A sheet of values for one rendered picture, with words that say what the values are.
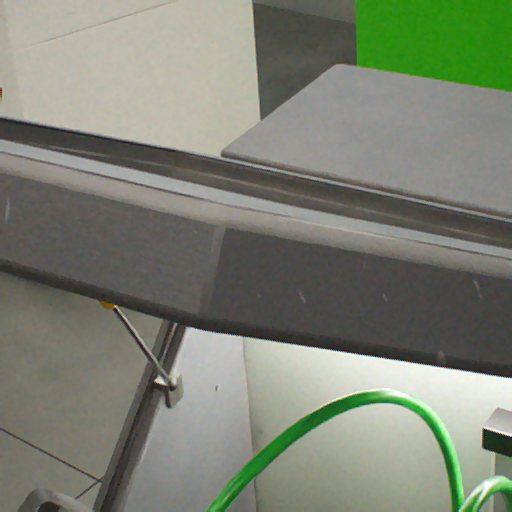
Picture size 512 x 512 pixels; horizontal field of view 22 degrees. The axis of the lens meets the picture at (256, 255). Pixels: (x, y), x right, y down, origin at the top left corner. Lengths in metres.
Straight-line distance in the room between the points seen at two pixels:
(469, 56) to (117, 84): 1.06
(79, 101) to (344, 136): 2.53
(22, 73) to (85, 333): 0.78
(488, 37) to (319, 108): 2.42
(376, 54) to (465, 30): 0.38
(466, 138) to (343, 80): 0.22
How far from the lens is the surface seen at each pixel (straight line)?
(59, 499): 1.15
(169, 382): 1.42
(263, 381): 1.56
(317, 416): 1.18
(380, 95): 1.59
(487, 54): 3.98
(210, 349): 1.48
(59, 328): 3.98
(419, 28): 4.12
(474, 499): 1.16
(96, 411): 3.61
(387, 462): 1.53
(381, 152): 1.45
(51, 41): 3.87
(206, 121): 4.27
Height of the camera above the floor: 2.14
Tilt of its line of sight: 30 degrees down
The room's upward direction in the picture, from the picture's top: 4 degrees counter-clockwise
